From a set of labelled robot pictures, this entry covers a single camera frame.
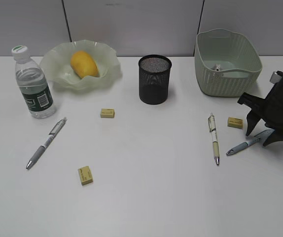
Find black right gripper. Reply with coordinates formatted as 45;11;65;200
238;77;283;147

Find blue grey pen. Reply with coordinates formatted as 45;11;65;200
226;129;274;156

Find white waste paper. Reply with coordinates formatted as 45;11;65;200
211;64;222;72

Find yellow mango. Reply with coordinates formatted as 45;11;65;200
70;51;99;79

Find clear water bottle green label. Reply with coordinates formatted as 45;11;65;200
11;45;56;119

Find yellow eraser right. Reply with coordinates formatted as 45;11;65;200
227;117;244;129

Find yellow eraser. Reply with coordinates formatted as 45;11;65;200
100;108;115;118
227;117;244;129
78;166;93;186

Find cream white pen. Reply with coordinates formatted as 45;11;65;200
208;113;220;166

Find green plastic woven basket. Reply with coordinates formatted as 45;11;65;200
194;29;262;97

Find black mesh pen holder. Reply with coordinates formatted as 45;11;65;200
138;54;172;105

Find yellow eraser middle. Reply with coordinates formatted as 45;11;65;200
100;108;115;118

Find yellow eraser front left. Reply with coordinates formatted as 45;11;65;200
78;166;93;186

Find grey white pen left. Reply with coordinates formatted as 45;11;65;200
26;117;67;170

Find pale green wavy plate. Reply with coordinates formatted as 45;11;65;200
39;39;122;92

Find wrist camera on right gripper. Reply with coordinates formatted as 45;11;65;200
270;71;283;84

